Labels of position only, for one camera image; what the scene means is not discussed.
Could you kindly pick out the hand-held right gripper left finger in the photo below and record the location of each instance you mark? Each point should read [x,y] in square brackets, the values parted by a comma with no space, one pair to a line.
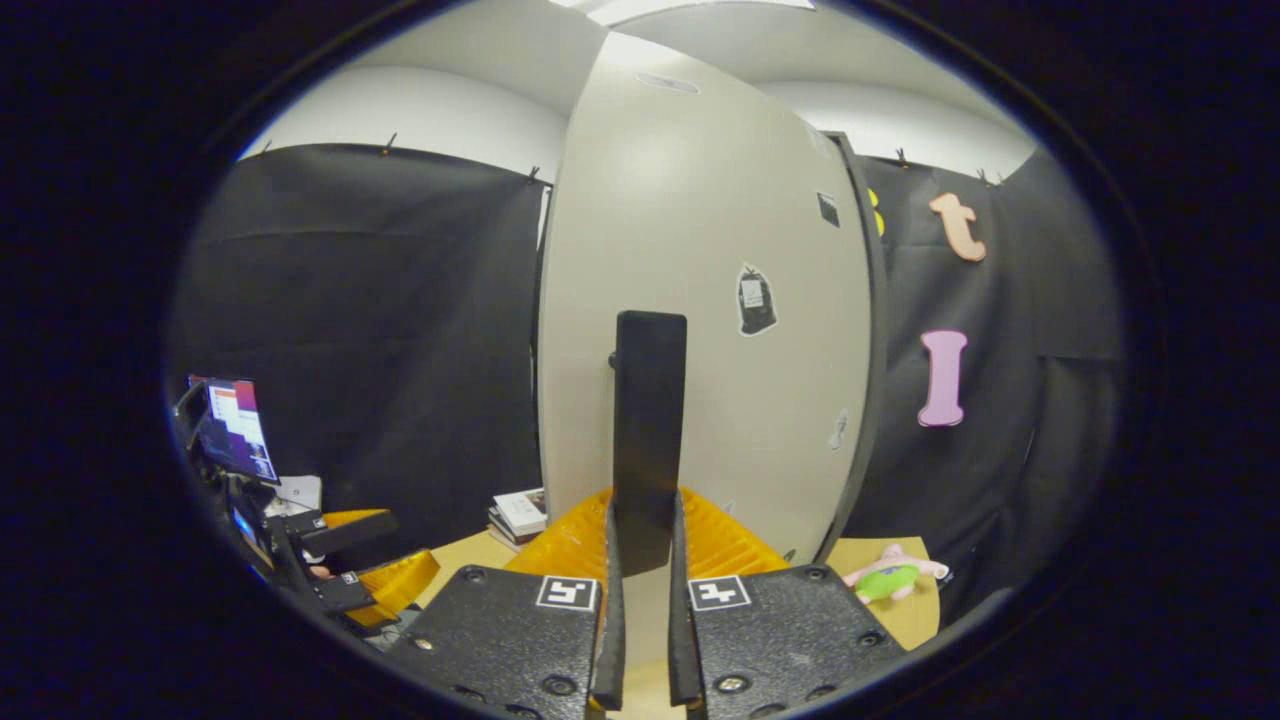
[608,640]

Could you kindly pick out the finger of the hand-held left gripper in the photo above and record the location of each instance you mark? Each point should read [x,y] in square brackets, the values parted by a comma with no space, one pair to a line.
[395,585]
[350,532]

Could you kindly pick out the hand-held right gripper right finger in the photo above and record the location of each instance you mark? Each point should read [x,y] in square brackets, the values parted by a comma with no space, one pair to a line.
[682,650]

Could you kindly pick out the dark grey cabinet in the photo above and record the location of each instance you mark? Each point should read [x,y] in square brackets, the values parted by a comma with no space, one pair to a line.
[880,350]

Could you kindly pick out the grey cabinet door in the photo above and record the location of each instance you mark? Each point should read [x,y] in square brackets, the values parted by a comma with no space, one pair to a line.
[720,200]

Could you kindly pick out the white paper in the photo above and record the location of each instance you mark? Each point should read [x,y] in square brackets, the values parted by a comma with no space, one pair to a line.
[297,493]

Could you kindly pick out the small lit screen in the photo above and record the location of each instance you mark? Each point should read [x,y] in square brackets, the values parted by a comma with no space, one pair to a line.
[238,430]

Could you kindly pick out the stack of books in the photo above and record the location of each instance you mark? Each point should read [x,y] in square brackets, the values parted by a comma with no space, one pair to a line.
[520,515]

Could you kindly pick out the pink and green plush toy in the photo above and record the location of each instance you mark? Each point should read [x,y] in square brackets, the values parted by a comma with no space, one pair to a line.
[888,578]

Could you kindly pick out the black backdrop cloth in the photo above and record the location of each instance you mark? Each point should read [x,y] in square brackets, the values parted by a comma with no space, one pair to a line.
[380,300]

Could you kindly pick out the large ceiling light panel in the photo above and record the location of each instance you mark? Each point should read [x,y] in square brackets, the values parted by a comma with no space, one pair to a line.
[690,8]

